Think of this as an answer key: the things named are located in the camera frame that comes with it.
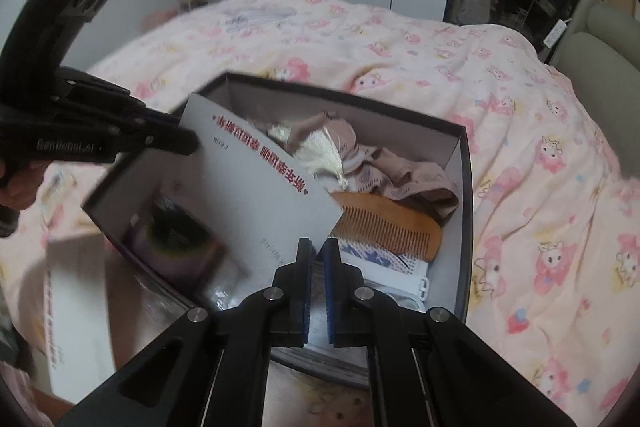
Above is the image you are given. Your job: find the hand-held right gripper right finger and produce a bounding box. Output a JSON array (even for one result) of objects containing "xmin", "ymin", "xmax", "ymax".
[{"xmin": 320, "ymin": 239, "xmax": 573, "ymax": 427}]

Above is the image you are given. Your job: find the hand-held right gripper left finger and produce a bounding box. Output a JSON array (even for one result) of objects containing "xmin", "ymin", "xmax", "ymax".
[{"xmin": 59, "ymin": 237, "xmax": 317, "ymax": 427}]

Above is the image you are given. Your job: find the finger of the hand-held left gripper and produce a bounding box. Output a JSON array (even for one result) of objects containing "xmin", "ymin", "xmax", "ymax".
[
  {"xmin": 100, "ymin": 119, "xmax": 201, "ymax": 160},
  {"xmin": 55, "ymin": 67, "xmax": 182, "ymax": 126}
]

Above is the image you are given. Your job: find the white paper envelope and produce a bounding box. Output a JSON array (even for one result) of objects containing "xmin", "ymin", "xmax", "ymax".
[{"xmin": 177, "ymin": 93, "xmax": 345, "ymax": 280}]

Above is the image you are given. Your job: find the wooden comb with cream tassel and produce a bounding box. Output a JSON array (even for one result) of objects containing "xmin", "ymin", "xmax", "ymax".
[{"xmin": 295, "ymin": 127, "xmax": 443, "ymax": 263}]

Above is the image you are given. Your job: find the black cardboard box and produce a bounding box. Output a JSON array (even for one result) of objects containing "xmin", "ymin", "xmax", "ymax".
[{"xmin": 81, "ymin": 72, "xmax": 473, "ymax": 390}]

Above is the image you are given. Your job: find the person's left hand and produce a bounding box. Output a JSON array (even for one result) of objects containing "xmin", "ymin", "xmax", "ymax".
[{"xmin": 4, "ymin": 162, "xmax": 47, "ymax": 212}]

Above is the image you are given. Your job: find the white blue patterned packet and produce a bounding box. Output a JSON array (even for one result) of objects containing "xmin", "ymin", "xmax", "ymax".
[{"xmin": 337, "ymin": 238, "xmax": 426, "ymax": 290}]

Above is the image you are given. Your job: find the yellow orange-edged packet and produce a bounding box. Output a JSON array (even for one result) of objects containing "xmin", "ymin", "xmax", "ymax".
[{"xmin": 40, "ymin": 169, "xmax": 78, "ymax": 228}]

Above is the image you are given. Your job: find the silver foil packet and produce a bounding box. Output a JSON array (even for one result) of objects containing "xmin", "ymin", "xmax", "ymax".
[{"xmin": 202, "ymin": 257, "xmax": 273, "ymax": 313}]

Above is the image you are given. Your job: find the black package with rainbow circle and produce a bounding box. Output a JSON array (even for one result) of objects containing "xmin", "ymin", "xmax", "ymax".
[{"xmin": 122, "ymin": 197, "xmax": 226, "ymax": 288}]

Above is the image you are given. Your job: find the beige cloth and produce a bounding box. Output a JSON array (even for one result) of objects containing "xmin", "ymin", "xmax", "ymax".
[{"xmin": 265, "ymin": 109, "xmax": 461, "ymax": 223}]

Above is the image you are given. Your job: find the pink printed blanket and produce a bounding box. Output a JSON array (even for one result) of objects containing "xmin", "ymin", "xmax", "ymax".
[{"xmin": 0, "ymin": 0, "xmax": 640, "ymax": 427}]

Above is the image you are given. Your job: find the white power strip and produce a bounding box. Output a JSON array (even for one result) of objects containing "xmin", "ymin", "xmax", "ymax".
[{"xmin": 545, "ymin": 19, "xmax": 572, "ymax": 51}]

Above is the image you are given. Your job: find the grey padded headboard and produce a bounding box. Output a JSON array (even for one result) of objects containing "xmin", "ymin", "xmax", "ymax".
[{"xmin": 550, "ymin": 0, "xmax": 640, "ymax": 108}]

